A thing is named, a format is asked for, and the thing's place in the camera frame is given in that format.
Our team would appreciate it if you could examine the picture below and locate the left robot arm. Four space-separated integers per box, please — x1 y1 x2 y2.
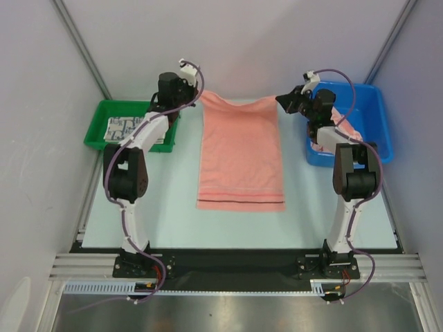
103 65 204 277

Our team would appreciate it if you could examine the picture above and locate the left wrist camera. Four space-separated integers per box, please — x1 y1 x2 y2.
179 59 198 86

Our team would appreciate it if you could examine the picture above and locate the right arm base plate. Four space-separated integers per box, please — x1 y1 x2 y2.
296 255 361 280

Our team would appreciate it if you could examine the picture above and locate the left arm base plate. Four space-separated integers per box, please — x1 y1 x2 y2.
112 247 175 279

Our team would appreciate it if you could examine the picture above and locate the blue plastic bin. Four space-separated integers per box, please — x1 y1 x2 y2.
315 82 394 164

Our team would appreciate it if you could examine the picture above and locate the grey cable duct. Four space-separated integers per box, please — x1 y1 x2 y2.
64 275 343 297

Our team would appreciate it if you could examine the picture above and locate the aluminium corner post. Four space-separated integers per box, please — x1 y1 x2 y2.
50 0 112 100
363 0 419 84

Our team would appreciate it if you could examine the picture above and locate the right aluminium corner post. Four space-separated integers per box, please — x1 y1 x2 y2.
363 0 419 84

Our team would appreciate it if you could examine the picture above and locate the purple cable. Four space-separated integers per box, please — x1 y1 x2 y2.
313 68 383 305
67 60 206 313

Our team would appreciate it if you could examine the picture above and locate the left aluminium corner post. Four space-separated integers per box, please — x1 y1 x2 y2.
50 0 112 100

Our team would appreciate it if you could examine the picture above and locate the blue white patterned towel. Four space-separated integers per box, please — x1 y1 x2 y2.
103 116 169 144

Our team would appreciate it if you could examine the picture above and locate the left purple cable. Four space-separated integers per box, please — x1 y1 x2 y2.
67 60 206 313

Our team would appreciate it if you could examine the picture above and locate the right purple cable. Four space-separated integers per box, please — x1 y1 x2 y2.
313 68 383 305

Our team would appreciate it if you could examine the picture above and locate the light pink towel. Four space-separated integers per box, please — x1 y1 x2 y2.
310 107 363 154

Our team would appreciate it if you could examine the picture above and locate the aluminium front rail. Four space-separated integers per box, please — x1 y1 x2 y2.
49 252 426 282

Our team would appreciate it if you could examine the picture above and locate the green plastic tray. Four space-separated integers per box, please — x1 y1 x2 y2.
83 100 182 153

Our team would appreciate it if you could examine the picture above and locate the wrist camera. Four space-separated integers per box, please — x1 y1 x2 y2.
179 59 198 86
301 71 320 95

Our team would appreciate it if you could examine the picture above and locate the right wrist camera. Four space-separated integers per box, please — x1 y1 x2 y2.
301 71 320 95

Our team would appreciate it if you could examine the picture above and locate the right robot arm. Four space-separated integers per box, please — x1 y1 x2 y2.
275 86 383 278

